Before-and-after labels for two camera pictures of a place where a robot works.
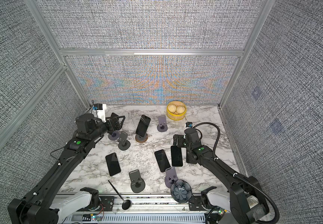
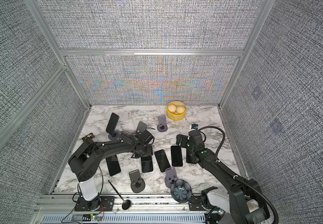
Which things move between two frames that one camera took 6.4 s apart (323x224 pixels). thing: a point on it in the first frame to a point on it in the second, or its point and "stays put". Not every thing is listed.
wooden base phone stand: (140, 139) to (141, 127)
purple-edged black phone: (162, 160) stays put
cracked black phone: (143, 126) to (146, 164)
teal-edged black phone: (113, 164) stays put
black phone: (176, 156) stays put
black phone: (192, 157) stays put
